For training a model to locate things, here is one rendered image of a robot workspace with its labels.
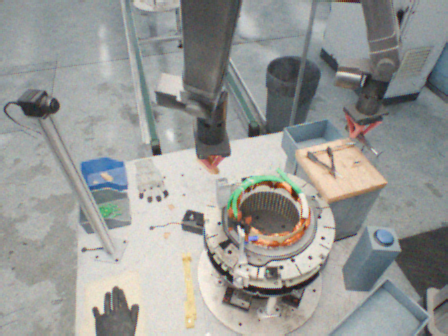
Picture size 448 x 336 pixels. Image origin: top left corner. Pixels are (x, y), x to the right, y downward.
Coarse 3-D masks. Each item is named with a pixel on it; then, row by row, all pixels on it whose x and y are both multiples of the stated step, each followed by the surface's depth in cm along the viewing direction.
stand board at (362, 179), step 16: (320, 144) 103; (336, 144) 103; (304, 160) 98; (320, 160) 98; (336, 160) 98; (352, 160) 98; (320, 176) 94; (336, 176) 94; (352, 176) 94; (368, 176) 94; (320, 192) 92; (336, 192) 90; (352, 192) 90
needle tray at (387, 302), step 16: (384, 288) 75; (368, 304) 73; (384, 304) 73; (400, 304) 73; (416, 304) 69; (352, 320) 71; (368, 320) 71; (384, 320) 70; (400, 320) 70; (416, 320) 71
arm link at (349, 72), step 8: (344, 64) 78; (352, 64) 77; (360, 64) 77; (368, 64) 77; (384, 64) 70; (392, 64) 70; (344, 72) 79; (352, 72) 78; (360, 72) 76; (368, 72) 75; (376, 72) 72; (384, 72) 72; (336, 80) 80; (344, 80) 79; (352, 80) 78; (384, 80) 74; (352, 88) 80
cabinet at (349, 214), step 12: (300, 168) 103; (372, 192) 94; (336, 204) 93; (348, 204) 95; (360, 204) 98; (372, 204) 100; (336, 216) 98; (348, 216) 101; (360, 216) 104; (336, 228) 104; (348, 228) 107; (336, 240) 111
